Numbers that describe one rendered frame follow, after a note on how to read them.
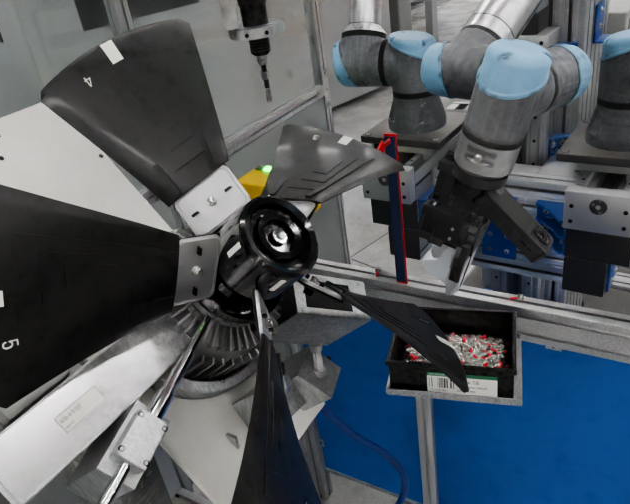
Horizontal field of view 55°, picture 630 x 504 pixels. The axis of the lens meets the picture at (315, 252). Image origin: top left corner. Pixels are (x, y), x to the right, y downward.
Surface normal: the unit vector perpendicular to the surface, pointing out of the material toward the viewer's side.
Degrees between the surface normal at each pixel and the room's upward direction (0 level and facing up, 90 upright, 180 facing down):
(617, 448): 90
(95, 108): 62
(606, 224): 90
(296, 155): 10
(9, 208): 71
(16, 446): 50
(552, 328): 90
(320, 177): 8
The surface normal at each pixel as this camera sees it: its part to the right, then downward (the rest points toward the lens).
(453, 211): 0.12, -0.78
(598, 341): -0.51, 0.49
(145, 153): 0.02, 0.04
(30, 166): 0.56, -0.44
